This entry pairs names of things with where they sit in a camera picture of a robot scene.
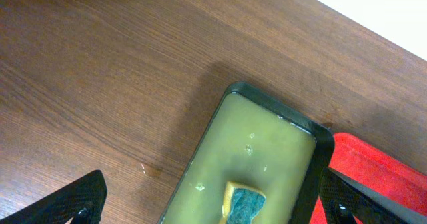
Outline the dark green tray with water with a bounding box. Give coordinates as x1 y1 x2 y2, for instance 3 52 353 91
159 82 334 223

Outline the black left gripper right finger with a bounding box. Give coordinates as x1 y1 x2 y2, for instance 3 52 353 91
318 167 426 224

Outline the red plastic tray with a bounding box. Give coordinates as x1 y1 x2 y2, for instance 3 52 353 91
329 133 426 223

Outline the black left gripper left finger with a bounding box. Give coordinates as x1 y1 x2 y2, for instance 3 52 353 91
1 170 107 224

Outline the green and yellow sponge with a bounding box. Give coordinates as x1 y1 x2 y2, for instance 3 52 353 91
219 181 266 224

